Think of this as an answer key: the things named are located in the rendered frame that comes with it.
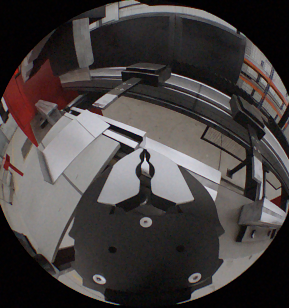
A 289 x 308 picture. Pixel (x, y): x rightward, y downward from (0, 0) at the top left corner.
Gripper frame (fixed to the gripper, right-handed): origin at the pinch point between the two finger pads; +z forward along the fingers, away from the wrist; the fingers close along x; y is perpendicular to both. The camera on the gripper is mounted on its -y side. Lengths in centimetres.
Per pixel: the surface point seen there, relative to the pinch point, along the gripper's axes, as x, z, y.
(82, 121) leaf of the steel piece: -11.0, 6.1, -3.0
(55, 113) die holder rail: -37.2, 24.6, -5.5
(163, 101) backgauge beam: 6.5, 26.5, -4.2
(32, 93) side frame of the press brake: -84, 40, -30
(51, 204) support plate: -13.4, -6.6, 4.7
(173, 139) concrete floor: 36, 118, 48
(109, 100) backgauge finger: -6.9, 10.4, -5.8
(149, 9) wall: 23, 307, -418
